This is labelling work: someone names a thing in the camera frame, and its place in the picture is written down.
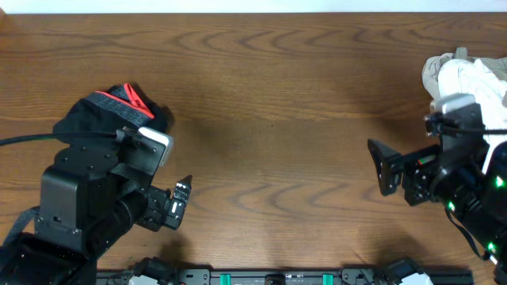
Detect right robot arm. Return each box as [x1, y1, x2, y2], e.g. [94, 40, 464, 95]
[368, 103, 506, 284]

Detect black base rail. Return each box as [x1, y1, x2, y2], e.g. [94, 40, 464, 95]
[96, 258, 475, 285]

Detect white crumpled garment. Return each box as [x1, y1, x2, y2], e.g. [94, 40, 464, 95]
[435, 58, 507, 175]

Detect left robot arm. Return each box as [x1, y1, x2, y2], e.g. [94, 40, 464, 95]
[1, 138, 192, 284]

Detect black pants with red waistband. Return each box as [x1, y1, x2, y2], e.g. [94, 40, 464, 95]
[53, 83, 172, 133]

